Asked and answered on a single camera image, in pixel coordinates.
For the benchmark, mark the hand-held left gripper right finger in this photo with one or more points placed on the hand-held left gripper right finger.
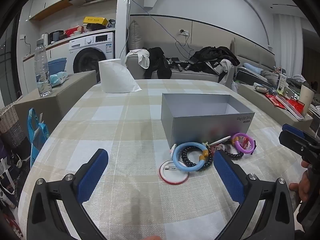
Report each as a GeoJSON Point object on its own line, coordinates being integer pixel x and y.
{"type": "Point", "coordinates": [228, 177]}

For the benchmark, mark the clear water bottle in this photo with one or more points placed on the clear water bottle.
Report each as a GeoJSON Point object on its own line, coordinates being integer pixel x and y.
{"type": "Point", "coordinates": [42, 75]}

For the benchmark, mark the white grey garment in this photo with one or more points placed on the white grey garment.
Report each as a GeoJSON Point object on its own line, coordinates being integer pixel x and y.
{"type": "Point", "coordinates": [226, 67]}

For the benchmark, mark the wet wipes pack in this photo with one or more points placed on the wet wipes pack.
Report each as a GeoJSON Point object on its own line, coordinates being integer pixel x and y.
{"type": "Point", "coordinates": [58, 78]}

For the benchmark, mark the person's right hand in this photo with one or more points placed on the person's right hand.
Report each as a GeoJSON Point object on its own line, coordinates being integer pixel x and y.
{"type": "Point", "coordinates": [301, 187]}

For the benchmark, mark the purple bangle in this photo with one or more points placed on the purple bangle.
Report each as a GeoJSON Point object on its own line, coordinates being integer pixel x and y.
{"type": "Point", "coordinates": [236, 145]}

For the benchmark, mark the wicker basket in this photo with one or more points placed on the wicker basket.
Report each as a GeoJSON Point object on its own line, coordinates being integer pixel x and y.
{"type": "Point", "coordinates": [10, 127]}

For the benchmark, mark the black rice cooker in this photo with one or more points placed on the black rice cooker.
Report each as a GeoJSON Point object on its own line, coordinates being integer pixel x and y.
{"type": "Point", "coordinates": [56, 36]}

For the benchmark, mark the red printed packet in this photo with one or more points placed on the red printed packet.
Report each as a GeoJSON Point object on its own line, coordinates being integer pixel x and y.
{"type": "Point", "coordinates": [273, 100]}

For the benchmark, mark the metal case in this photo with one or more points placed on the metal case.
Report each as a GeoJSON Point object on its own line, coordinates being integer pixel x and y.
{"type": "Point", "coordinates": [260, 89]}

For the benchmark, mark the blue plastic bag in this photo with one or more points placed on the blue plastic bag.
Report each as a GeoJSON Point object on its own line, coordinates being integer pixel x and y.
{"type": "Point", "coordinates": [35, 132]}

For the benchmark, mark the white cloth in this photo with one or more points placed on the white cloth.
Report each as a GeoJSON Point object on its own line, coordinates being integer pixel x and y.
{"type": "Point", "coordinates": [143, 58]}

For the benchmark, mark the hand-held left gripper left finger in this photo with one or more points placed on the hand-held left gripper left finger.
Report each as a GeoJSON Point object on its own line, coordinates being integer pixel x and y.
{"type": "Point", "coordinates": [92, 175]}

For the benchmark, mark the blue plastic basin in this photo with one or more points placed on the blue plastic basin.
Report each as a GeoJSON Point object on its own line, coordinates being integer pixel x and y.
{"type": "Point", "coordinates": [57, 65]}

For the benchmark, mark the black clothes pile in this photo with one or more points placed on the black clothes pile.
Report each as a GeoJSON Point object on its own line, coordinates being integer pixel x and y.
{"type": "Point", "coordinates": [212, 55]}

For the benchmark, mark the white kettle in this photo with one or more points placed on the white kettle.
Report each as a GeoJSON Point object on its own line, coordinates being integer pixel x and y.
{"type": "Point", "coordinates": [45, 40]}

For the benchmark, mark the wall power socket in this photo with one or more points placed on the wall power socket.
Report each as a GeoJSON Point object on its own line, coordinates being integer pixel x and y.
{"type": "Point", "coordinates": [183, 32]}

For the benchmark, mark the grey pillow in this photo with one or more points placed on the grey pillow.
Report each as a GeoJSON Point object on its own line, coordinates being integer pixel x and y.
{"type": "Point", "coordinates": [135, 37]}

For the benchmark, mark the white washing machine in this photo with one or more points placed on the white washing machine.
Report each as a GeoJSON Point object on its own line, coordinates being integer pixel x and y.
{"type": "Point", "coordinates": [92, 42]}

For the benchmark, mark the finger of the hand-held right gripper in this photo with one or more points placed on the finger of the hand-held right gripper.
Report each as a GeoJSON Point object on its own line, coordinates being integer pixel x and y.
{"type": "Point", "coordinates": [292, 129]}
{"type": "Point", "coordinates": [290, 141]}

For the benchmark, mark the round red-rimmed badge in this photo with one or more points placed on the round red-rimmed badge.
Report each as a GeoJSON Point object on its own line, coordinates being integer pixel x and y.
{"type": "Point", "coordinates": [172, 177]}

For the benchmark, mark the white curtain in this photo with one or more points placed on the white curtain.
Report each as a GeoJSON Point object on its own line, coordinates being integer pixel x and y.
{"type": "Point", "coordinates": [287, 45]}

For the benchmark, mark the wall cabinet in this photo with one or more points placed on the wall cabinet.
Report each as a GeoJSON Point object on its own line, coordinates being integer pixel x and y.
{"type": "Point", "coordinates": [50, 0]}

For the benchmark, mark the light blue bangle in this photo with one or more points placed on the light blue bangle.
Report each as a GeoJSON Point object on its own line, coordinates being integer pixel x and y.
{"type": "Point", "coordinates": [176, 155]}

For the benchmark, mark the yellow cardboard box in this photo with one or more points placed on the yellow cardboard box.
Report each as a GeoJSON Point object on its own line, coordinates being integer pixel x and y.
{"type": "Point", "coordinates": [95, 20]}

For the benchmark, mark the white tissue roll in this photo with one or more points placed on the white tissue roll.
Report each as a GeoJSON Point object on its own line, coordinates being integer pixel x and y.
{"type": "Point", "coordinates": [115, 77]}

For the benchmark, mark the grey cardboard box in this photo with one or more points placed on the grey cardboard box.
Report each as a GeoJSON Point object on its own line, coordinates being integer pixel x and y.
{"type": "Point", "coordinates": [200, 125]}

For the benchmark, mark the dark glass door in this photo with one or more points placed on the dark glass door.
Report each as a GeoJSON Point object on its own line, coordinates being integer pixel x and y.
{"type": "Point", "coordinates": [7, 67]}

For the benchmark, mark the grey sofa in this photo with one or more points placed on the grey sofa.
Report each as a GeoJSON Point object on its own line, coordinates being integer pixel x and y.
{"type": "Point", "coordinates": [187, 76]}

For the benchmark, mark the black jacket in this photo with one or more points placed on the black jacket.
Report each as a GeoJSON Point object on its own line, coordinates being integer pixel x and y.
{"type": "Point", "coordinates": [157, 62]}

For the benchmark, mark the beige low cabinet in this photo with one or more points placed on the beige low cabinet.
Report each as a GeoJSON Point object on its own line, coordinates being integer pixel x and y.
{"type": "Point", "coordinates": [70, 90]}

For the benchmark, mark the checked tablecloth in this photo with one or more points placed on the checked tablecloth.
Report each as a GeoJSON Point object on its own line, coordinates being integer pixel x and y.
{"type": "Point", "coordinates": [125, 130]}

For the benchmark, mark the beige side ledge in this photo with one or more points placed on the beige side ledge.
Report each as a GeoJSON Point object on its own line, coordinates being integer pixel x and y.
{"type": "Point", "coordinates": [252, 100]}

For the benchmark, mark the white hair clip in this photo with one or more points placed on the white hair clip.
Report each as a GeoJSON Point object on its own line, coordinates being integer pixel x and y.
{"type": "Point", "coordinates": [220, 140]}

